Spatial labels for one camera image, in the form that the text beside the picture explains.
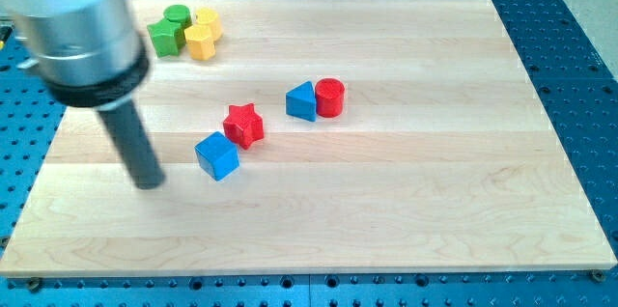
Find yellow hexagon block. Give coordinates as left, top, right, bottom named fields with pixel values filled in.
left=184, top=24, right=216, bottom=61
left=195, top=7, right=223, bottom=42

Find green cylinder block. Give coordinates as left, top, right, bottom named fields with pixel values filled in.
left=163, top=4, right=192, bottom=29

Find yellow hexagon block rear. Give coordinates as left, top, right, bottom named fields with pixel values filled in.
left=195, top=7, right=223, bottom=42

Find green star block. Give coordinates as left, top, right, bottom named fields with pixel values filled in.
left=147, top=18, right=185, bottom=58

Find yellow hexagon block front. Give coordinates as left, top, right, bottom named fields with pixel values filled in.
left=184, top=24, right=216, bottom=61

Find blue cube block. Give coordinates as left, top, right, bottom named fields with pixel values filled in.
left=194, top=131, right=239, bottom=181

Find wooden board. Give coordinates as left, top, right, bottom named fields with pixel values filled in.
left=1, top=0, right=617, bottom=277

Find red cylinder block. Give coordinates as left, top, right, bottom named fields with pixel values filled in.
left=315, top=78, right=345, bottom=118

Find blue triangle block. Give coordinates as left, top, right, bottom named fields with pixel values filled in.
left=286, top=81, right=317, bottom=122

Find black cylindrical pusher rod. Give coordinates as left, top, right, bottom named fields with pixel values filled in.
left=98, top=98, right=165, bottom=189

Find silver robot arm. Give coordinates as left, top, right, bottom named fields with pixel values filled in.
left=1, top=0, right=149, bottom=110

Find red star block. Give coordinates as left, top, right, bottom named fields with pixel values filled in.
left=223, top=103, right=265, bottom=150

